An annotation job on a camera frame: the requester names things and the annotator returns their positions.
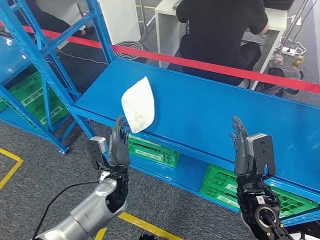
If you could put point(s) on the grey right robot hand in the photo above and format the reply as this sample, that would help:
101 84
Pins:
240 155

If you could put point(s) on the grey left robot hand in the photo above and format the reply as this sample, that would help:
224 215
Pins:
119 149

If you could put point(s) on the white curved plastic part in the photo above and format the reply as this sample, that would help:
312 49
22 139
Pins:
139 106

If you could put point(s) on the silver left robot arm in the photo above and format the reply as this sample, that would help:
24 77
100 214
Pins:
92 208

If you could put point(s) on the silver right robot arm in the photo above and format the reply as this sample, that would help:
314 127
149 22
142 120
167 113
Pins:
250 205

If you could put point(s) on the blue metal shelf rack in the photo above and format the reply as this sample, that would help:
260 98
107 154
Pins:
200 109
15 59

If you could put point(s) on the yellow floor tape square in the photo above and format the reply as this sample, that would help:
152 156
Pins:
147 227
11 169

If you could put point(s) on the black robot torso piece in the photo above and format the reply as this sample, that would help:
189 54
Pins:
147 237

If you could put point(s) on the dark grey bag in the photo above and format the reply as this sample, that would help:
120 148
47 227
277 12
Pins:
284 71

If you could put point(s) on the red barrier belt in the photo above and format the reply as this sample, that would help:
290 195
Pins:
200 65

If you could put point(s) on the round ribbed black base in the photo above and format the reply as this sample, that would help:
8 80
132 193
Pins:
130 44

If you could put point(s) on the white power strip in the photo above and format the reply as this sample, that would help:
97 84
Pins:
290 51

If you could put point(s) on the person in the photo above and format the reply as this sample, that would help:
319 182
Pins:
220 30
57 26

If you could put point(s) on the white square column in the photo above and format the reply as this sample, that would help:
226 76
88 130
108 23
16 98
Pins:
120 20

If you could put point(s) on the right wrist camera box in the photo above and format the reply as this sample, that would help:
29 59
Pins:
261 154

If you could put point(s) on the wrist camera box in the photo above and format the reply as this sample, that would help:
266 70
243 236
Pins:
95 152
261 154

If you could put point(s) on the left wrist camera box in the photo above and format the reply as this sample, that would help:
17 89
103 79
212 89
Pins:
95 152

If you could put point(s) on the chrome tube frame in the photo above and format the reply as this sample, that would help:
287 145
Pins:
143 16

